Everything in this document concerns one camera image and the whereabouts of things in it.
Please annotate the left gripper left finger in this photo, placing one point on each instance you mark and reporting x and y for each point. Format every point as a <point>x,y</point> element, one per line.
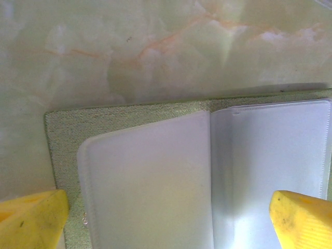
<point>31,220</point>

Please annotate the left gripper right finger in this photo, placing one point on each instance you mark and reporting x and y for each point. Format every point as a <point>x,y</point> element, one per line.
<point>303,223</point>

